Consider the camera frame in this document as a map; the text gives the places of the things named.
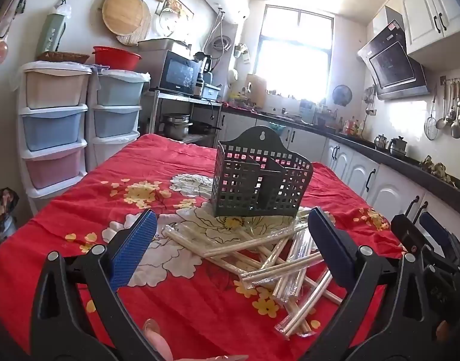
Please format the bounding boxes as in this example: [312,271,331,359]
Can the black microwave oven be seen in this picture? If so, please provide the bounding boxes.
[138,50,202,96]

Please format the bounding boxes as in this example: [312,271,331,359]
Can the dark perforated chopstick holder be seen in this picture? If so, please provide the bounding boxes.
[212,126,314,219]

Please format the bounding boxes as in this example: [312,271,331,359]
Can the white base cabinets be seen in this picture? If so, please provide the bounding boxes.
[218,113,460,256]

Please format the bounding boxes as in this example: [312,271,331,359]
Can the small green wall caddy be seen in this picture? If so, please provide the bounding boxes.
[234,43,251,63]

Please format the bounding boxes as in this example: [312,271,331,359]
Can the floral patterned bag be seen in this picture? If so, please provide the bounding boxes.
[0,188,20,249]

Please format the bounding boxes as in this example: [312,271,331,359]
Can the kitchen window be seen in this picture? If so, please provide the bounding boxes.
[254,5,334,100]

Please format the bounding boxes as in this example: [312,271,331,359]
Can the bunch of chopsticks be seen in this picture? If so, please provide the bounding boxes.
[162,207,345,341]

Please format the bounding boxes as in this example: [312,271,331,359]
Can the coiled grey hose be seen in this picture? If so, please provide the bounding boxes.
[212,35,233,51]

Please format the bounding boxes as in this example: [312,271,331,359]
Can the small black wall fan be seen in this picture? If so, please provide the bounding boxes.
[332,85,353,106]

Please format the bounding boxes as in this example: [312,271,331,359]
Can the person's left hand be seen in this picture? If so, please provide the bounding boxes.
[144,318,249,361]

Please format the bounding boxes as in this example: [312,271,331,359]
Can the cluster of condiment bottles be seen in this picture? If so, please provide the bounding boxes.
[339,116,366,138]

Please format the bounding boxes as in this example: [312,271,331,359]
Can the red plastic basin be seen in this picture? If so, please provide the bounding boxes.
[93,46,142,71]

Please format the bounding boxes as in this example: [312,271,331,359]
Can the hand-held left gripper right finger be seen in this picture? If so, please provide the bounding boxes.
[307,207,428,361]

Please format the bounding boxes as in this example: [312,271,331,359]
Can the steel kettle with black lid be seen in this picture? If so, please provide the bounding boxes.
[388,136,408,156]

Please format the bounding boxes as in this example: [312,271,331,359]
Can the white upper cabinets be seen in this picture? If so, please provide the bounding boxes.
[373,0,460,57]

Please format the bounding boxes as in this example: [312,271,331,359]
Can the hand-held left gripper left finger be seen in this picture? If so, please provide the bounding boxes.
[29,208,158,361]

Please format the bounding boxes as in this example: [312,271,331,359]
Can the round bamboo tray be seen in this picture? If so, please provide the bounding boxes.
[102,0,145,36]

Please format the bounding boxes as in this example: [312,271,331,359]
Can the pale blue counter organiser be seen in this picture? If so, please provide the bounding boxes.
[299,100,317,123]

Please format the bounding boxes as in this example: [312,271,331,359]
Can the black kitchen countertop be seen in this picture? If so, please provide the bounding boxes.
[220,103,460,198]

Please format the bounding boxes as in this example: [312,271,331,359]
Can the pale cutting board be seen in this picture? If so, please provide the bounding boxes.
[245,74,267,106]

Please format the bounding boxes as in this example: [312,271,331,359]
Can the red cloth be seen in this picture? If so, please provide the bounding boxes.
[220,101,260,113]

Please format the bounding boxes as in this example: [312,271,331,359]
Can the drawer tower beige blue pink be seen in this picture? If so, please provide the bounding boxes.
[17,61,93,211]

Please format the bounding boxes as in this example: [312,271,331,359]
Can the person's right hand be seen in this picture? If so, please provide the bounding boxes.
[436,319,452,343]

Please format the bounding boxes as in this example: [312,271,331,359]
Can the metal kitchen rack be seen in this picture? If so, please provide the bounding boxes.
[149,88,223,145]

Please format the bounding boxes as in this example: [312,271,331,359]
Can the glass pot lid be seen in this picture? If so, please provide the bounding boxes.
[157,8,178,37]

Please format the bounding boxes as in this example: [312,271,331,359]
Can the row of hanging kitchen utensils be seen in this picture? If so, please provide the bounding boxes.
[439,76,460,140]

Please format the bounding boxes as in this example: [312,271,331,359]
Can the brown ginger roots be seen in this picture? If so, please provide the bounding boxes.
[419,155,458,185]

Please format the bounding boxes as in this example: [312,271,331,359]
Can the pale blue plastic box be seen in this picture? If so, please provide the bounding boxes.
[202,83,222,100]

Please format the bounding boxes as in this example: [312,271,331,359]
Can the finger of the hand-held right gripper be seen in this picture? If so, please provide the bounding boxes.
[391,213,428,257]
[421,212,460,268]

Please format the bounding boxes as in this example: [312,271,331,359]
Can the wire mesh strainer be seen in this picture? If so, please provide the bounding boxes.
[424,83,440,140]

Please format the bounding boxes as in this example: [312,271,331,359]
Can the black electric kettle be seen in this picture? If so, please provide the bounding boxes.
[194,52,212,76]

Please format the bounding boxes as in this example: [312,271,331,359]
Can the pale green bag dispenser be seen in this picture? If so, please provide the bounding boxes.
[36,4,72,55]

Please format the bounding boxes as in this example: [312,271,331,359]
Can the black range hood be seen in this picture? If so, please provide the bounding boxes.
[358,20,431,101]

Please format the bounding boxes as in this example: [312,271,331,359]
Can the steel cooking pot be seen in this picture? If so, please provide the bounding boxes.
[162,113,193,140]

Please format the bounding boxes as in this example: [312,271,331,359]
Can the drawer tower pale blue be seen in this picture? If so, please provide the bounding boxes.
[88,68,151,171]

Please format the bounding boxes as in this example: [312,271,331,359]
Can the round woven straw mat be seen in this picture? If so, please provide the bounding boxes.
[116,2,152,47]

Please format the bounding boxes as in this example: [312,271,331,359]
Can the black frying pan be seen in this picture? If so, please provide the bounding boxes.
[188,121,221,134]

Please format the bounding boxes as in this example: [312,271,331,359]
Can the brown wicker basket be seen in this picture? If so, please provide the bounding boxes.
[36,51,91,64]

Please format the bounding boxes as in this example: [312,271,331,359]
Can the red floral blanket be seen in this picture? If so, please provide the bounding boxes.
[0,133,414,361]

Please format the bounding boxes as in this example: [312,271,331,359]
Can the small fruit wall poster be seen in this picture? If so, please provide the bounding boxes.
[157,0,195,27]

